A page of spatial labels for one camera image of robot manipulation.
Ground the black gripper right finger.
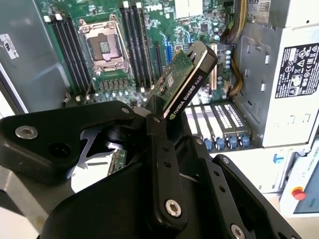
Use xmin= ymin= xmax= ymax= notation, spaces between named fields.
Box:
xmin=175 ymin=114 xmax=304 ymax=239

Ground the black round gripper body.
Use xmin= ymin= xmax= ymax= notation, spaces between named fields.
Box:
xmin=43 ymin=149 xmax=225 ymax=239

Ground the Nvidia Quadro graphics card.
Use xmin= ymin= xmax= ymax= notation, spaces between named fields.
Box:
xmin=108 ymin=41 xmax=218 ymax=176

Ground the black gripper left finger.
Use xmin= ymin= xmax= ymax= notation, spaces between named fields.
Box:
xmin=0 ymin=96 xmax=189 ymax=227

